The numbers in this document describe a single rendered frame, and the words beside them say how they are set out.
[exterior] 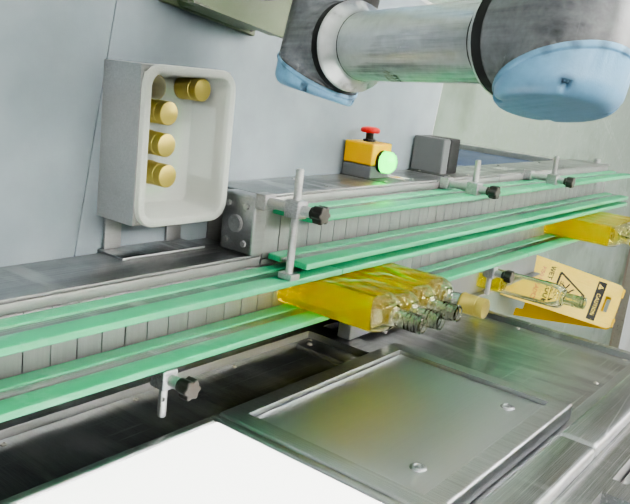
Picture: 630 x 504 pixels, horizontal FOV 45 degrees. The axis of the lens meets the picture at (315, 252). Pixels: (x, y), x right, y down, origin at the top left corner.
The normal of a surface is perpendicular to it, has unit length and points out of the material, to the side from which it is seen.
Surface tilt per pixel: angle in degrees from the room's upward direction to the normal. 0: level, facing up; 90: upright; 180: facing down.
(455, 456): 90
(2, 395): 90
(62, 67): 0
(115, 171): 90
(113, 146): 90
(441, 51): 109
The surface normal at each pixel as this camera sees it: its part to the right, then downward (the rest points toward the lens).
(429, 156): -0.60, 0.11
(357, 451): 0.11, -0.97
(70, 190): 0.79, 0.22
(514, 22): -0.84, -0.10
